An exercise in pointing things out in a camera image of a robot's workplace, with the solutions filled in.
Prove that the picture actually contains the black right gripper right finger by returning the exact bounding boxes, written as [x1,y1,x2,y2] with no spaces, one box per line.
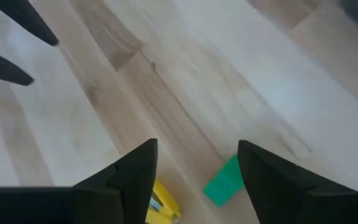
[237,139,358,224]

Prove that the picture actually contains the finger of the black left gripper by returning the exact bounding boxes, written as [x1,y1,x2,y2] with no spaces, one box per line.
[0,43,34,86]
[0,0,60,47]

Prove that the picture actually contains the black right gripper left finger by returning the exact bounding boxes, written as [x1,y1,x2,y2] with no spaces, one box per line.
[0,138,159,224]

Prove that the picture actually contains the yellow mini stapler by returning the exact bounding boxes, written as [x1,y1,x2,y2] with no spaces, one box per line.
[144,179,183,224]

